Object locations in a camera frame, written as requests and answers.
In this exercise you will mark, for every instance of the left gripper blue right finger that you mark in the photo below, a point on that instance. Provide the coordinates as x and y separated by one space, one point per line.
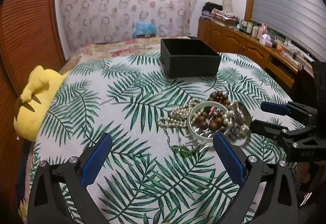
278 203

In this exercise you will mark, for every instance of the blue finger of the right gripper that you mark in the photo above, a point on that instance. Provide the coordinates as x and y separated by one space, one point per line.
280 109
281 134

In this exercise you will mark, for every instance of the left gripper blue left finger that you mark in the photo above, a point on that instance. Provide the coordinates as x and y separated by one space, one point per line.
46 201

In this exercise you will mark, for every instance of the silver engraved bangle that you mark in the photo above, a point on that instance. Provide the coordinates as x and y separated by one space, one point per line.
240 118

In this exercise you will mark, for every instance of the pale green jade bangle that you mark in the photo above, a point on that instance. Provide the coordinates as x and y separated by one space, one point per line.
207 118

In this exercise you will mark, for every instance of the wooden sideboard cabinet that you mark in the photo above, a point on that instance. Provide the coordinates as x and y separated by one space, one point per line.
227 40

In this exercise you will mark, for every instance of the cosmetic bottles on cabinet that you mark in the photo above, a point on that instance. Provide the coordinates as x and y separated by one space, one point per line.
260 33

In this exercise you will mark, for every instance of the yellow plush toy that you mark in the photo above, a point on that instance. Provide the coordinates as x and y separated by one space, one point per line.
32 105

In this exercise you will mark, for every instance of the palm leaf print cloth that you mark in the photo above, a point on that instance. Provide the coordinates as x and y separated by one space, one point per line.
151 175

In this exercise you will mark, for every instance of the grey window roller blind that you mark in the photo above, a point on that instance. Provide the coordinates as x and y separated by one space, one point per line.
300 20

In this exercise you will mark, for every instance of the black square storage box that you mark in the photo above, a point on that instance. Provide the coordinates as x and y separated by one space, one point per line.
188 58

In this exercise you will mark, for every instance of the stack of folded clothes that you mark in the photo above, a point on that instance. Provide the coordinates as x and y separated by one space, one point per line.
216 13

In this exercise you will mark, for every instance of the floral bedspread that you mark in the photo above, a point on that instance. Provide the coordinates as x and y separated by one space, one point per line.
93 52

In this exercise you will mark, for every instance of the wooden slatted wardrobe door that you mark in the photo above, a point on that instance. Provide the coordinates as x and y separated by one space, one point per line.
29 37

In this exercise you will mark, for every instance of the blue plush toy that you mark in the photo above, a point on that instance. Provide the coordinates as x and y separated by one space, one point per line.
145 30

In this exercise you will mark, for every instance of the pink circle patterned curtain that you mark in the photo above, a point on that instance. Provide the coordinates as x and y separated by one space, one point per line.
127 2

